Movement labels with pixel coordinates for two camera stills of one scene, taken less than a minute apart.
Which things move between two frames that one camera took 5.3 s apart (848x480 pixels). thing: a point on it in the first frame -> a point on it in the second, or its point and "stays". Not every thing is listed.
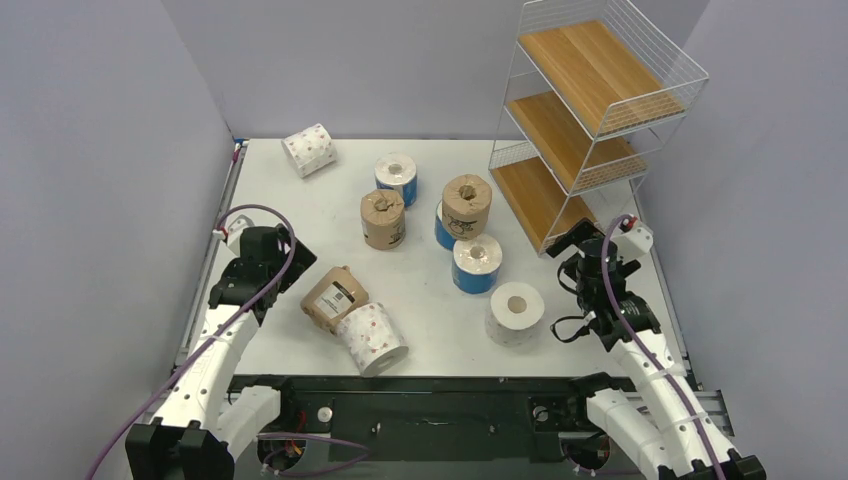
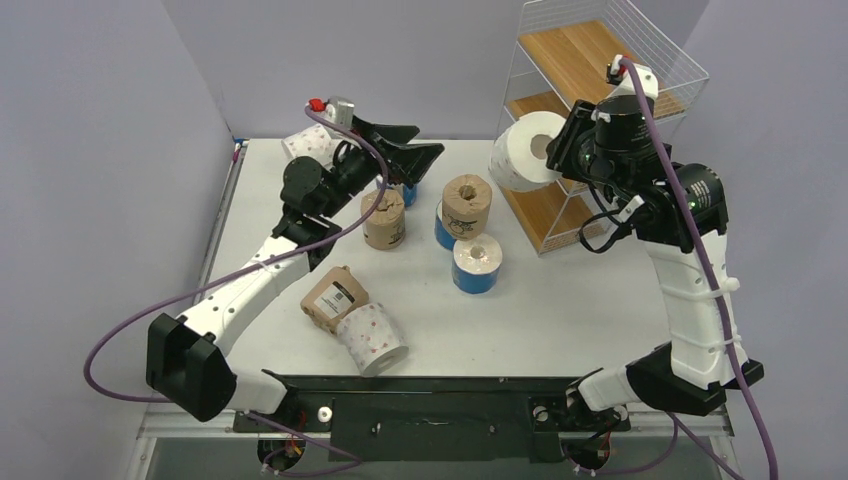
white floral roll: x=310 y=150 stays
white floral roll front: x=372 y=339 stays
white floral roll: x=513 y=314 -> x=517 y=158
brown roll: x=333 y=295 stays
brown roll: x=466 y=200 stays
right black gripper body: x=573 y=235 -> x=565 y=142
